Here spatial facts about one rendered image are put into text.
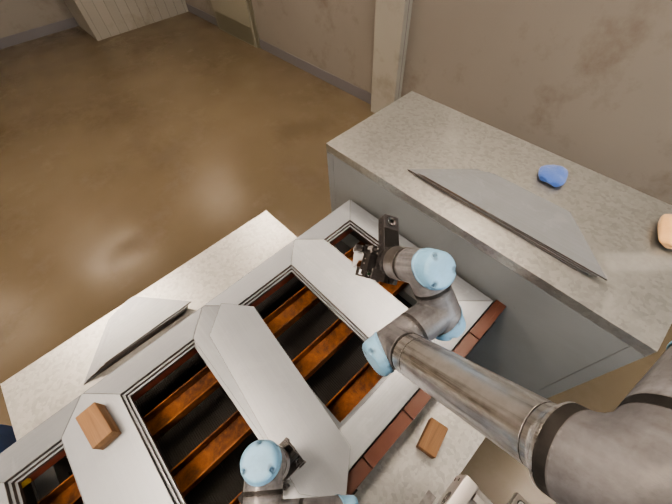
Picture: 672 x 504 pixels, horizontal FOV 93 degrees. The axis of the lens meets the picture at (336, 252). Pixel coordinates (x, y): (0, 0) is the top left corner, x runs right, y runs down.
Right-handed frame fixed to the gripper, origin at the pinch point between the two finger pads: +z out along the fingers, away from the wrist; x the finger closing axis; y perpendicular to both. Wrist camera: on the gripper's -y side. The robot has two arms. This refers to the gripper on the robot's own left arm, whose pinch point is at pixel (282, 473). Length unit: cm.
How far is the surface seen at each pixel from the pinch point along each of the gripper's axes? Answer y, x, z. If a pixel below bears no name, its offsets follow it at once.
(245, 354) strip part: 11.4, 35.2, 0.7
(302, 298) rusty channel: 43, 46, 18
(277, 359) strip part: 18.2, 26.2, 0.7
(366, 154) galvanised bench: 98, 61, -20
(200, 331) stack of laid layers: 4, 54, 1
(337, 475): 10.8, -10.8, 0.6
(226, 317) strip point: 14, 52, 1
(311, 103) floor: 223, 258, 85
